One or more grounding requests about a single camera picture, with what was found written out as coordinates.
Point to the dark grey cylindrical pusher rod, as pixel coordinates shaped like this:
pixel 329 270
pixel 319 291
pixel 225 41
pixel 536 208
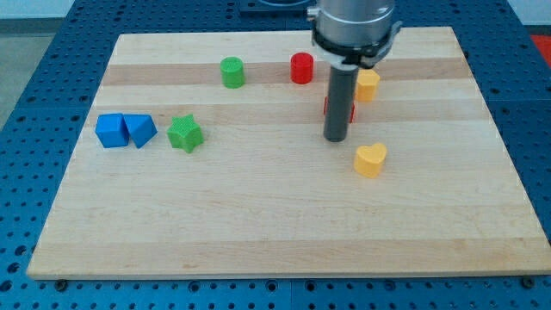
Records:
pixel 341 88

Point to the red star block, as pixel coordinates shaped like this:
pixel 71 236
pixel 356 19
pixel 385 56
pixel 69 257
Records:
pixel 352 113

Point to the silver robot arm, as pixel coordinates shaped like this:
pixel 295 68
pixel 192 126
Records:
pixel 350 35

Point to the yellow hexagon block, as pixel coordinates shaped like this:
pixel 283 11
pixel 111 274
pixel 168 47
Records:
pixel 366 85

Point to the green star block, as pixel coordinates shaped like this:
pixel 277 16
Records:
pixel 185 133

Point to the red cylinder block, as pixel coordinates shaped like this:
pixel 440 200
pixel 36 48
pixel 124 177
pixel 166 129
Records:
pixel 301 68

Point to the yellow heart block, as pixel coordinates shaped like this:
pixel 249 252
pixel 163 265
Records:
pixel 368 160

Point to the green cylinder block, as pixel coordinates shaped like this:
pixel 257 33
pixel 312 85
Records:
pixel 232 72

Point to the wooden board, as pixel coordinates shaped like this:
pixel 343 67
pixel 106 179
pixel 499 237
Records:
pixel 266 195

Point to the blue triangular prism block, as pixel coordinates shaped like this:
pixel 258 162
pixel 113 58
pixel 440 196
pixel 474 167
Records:
pixel 141 128

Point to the blue cube block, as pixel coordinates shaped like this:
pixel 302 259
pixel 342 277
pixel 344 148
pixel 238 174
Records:
pixel 111 130

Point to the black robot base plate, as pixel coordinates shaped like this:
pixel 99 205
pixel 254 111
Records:
pixel 273 7

